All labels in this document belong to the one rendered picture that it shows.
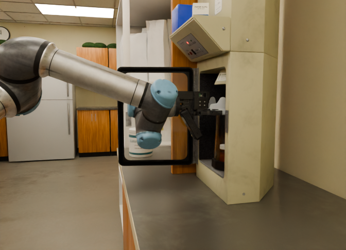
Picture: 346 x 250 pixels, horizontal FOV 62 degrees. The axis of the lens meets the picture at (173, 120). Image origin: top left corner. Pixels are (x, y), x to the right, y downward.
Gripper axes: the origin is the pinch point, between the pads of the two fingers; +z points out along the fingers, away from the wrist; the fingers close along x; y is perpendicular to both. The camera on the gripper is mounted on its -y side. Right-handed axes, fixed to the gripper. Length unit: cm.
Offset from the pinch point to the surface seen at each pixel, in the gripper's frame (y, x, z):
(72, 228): -123, 183, -73
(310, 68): 17.4, 5.9, 36.8
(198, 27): 25.7, -12.2, -15.9
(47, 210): -123, 233, -104
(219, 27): 25.6, -13.9, -10.2
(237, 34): 23.9, -13.8, -4.4
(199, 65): 17.6, 14.9, -6.4
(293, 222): -27.9, -29.1, 6.9
